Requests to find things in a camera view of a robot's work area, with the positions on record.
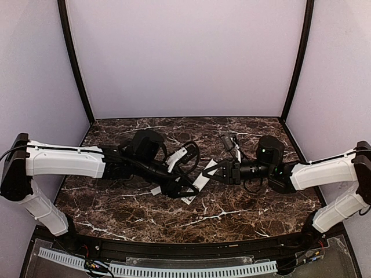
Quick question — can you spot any white remote control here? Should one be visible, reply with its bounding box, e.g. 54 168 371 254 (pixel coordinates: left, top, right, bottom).
181 159 217 205

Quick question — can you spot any white battery cover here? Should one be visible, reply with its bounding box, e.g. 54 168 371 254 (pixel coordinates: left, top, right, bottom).
151 186 161 196

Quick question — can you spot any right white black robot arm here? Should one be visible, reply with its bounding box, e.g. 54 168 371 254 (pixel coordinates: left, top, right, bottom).
202 135 370 248

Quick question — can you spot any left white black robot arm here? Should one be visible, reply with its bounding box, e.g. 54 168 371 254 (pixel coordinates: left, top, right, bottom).
1 130 200 237

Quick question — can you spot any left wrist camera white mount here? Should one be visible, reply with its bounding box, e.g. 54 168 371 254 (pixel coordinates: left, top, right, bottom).
165 146 196 173

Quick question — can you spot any left black camera cable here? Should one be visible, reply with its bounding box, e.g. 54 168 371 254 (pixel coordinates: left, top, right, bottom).
101 141 201 186

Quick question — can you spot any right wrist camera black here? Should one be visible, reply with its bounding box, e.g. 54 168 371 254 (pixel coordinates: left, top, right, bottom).
220 134 242 162

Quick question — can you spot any white slotted cable duct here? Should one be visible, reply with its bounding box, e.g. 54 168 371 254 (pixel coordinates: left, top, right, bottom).
38 247 278 277

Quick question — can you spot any black front rail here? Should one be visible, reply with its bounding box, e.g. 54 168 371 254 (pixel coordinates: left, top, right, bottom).
34 224 334 263

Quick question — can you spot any right black frame post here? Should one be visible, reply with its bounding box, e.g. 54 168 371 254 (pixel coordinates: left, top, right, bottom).
281 0 315 122

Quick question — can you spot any black frame post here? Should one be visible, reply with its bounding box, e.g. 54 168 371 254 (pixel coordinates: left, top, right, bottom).
281 0 315 122
57 0 95 125

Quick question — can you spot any left black frame post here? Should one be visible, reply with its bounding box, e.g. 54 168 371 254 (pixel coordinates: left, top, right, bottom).
57 0 95 125

